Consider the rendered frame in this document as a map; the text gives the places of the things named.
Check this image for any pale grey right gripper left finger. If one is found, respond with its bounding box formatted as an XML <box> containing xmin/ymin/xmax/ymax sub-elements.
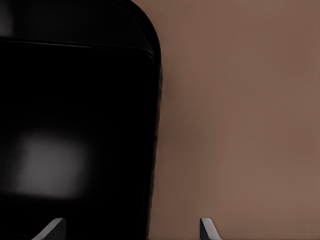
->
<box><xmin>31</xmin><ymin>217</ymin><xmax>67</xmax><ymax>240</ymax></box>

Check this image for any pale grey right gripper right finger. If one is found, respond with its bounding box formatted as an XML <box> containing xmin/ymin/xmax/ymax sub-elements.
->
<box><xmin>199</xmin><ymin>217</ymin><xmax>223</xmax><ymax>240</ymax></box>

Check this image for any glossy black tray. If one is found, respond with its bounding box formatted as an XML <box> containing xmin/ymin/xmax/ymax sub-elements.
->
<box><xmin>0</xmin><ymin>0</ymin><xmax>163</xmax><ymax>240</ymax></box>

